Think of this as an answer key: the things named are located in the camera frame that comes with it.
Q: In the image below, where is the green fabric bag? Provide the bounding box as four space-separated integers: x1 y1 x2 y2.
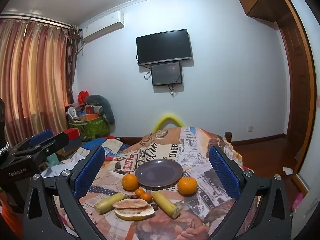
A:
69 116 110 140

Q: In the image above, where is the white air conditioner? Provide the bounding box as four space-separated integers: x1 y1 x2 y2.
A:
80 10 125 43

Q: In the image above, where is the white cloth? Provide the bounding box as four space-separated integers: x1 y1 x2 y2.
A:
57 147 88 170

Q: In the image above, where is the red box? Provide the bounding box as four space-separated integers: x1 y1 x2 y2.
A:
63 128 80 140

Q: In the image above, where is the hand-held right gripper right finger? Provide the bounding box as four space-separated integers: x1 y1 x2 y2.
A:
200 145 292 240

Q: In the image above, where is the yellow curved chair back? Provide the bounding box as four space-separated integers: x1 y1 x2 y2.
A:
153 113 184 132

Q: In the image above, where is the brown wooden door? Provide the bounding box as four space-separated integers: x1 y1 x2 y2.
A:
277 12 313 160

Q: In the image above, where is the orange cardboard box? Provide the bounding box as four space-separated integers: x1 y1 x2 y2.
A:
80 114 100 122

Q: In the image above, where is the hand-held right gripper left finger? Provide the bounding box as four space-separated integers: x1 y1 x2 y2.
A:
22 146 110 240

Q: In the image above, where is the dark wooden bed frame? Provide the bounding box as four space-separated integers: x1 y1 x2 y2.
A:
117 132 233 146

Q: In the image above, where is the newspaper print tablecloth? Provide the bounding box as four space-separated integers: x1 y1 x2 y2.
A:
40 126 244 240

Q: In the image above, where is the large orange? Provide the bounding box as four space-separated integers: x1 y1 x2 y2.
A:
122 174 139 191
177 177 198 195

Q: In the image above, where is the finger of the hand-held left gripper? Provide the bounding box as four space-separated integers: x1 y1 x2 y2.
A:
10 129 53 155
12 132 69 165

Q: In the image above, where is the blue patchwork quilt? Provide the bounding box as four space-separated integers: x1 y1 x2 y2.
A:
82 136 125 160

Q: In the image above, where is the grey plush pillow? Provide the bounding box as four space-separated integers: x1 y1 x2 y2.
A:
84 95 115 125

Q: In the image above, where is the pink plastic item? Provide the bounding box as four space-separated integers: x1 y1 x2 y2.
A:
292 192 304 210

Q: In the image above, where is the purple ceramic plate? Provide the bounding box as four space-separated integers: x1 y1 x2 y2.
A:
135 159 184 187

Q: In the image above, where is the orange striped curtain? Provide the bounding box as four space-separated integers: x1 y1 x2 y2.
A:
0 17 72 145

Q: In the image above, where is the dark brown curtain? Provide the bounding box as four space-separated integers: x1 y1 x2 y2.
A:
66 25 81 105

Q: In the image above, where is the black wall television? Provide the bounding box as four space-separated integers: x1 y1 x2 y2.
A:
136 29 193 66

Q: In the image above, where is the small black wall monitor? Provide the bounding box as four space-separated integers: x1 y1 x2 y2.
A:
151 62 182 87

